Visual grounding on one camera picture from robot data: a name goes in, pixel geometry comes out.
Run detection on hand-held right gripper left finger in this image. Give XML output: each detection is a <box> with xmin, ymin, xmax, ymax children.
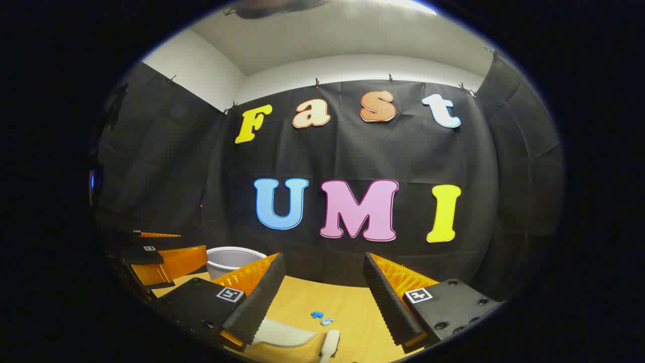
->
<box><xmin>149</xmin><ymin>252</ymin><xmax>287</xmax><ymax>353</ymax></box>

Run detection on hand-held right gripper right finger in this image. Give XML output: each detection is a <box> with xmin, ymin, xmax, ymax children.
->
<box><xmin>363</xmin><ymin>252</ymin><xmax>504</xmax><ymax>354</ymax></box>

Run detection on grey dustpan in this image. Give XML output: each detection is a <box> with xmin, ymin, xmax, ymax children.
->
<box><xmin>252</xmin><ymin>318</ymin><xmax>318</xmax><ymax>349</ymax></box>

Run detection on white garbage bin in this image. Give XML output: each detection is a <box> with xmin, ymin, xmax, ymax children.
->
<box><xmin>206</xmin><ymin>247</ymin><xmax>268</xmax><ymax>281</ymax></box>

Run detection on small grey broom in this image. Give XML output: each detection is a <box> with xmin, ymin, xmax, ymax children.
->
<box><xmin>319</xmin><ymin>329</ymin><xmax>341</xmax><ymax>363</ymax></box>

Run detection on wooden desktop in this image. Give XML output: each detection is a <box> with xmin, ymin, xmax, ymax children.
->
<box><xmin>151</xmin><ymin>271</ymin><xmax>440</xmax><ymax>363</ymax></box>

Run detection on black backdrop cloth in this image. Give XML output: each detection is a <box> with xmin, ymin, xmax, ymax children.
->
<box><xmin>95</xmin><ymin>53</ymin><xmax>566</xmax><ymax>304</ymax></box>

